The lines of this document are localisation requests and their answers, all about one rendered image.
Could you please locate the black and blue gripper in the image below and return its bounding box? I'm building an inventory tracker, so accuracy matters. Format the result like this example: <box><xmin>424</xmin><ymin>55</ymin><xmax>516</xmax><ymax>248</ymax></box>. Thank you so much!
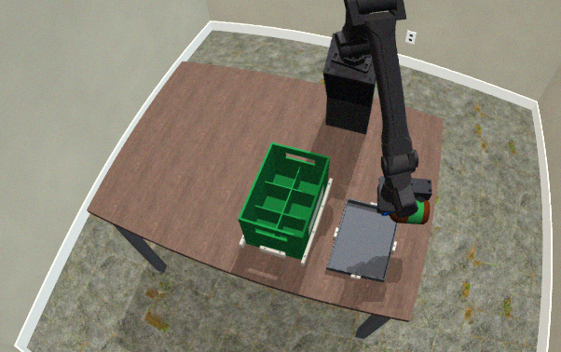
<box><xmin>376</xmin><ymin>176</ymin><xmax>396</xmax><ymax>216</ymax></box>

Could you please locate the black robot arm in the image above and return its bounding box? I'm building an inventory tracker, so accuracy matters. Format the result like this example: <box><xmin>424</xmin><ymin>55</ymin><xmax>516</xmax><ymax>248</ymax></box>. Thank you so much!
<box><xmin>332</xmin><ymin>0</ymin><xmax>432</xmax><ymax>218</ymax></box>

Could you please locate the green and brown bottle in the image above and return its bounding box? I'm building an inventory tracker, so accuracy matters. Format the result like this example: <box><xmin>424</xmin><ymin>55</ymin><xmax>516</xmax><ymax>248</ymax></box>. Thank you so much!
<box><xmin>389</xmin><ymin>200</ymin><xmax>430</xmax><ymax>224</ymax></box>

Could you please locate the green bottle crate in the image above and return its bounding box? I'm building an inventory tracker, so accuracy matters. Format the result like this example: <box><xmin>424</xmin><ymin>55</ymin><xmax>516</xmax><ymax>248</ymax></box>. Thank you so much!
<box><xmin>239</xmin><ymin>152</ymin><xmax>329</xmax><ymax>260</ymax></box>

